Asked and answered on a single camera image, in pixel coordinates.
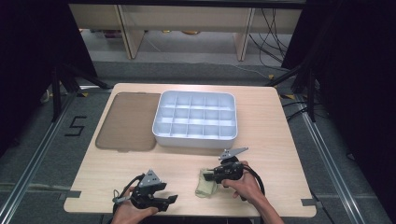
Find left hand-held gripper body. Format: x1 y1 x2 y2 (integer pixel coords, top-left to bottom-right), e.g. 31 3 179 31
130 169 168 213

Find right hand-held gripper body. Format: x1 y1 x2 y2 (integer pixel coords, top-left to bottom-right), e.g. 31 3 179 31
212 147 250 185

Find pale green ankle sock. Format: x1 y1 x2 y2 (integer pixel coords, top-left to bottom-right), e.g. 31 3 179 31
194 168 219 199

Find person's right hand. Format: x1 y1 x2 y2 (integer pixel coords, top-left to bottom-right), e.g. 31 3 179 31
220 160 265 203

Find person's left hand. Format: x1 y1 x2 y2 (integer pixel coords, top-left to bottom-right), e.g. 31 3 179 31
110 186 160 224

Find white divided storage box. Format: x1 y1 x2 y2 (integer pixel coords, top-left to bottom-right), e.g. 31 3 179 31
151 90 238 150

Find brown translucent box lid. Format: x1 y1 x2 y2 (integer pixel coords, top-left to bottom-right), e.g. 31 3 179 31
94 91 162 153

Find grey tape strip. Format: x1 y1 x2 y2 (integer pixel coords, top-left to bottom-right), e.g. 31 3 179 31
58 189 82 201
300 198 323 209

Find black metal stand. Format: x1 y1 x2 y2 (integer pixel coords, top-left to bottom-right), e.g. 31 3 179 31
50 63 114 123
264 63 318 123

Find beige wooden desk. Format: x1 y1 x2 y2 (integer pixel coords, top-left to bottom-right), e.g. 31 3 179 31
68 4 304 62

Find black curtain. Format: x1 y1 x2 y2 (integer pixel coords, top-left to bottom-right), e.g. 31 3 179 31
281 0 396 224
0 0 99 157

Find left hand-held gripper cable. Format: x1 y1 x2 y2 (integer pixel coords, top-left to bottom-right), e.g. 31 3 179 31
111 173 147 216

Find hand-held gripper cable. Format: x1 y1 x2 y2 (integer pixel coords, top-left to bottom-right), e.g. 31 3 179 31
239 163 266 202
111 173 147 216

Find right hand-held gripper cable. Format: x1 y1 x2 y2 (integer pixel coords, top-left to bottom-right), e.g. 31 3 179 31
239 163 266 202

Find aluminium floor rail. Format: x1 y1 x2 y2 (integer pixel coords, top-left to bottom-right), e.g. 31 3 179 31
0 92 78 224
293 92 367 224

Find white floor cable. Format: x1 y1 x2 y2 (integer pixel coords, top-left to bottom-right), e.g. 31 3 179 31
199 61 273 79

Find black floor cables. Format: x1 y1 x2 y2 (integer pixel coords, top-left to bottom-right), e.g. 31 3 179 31
247 7 294 70

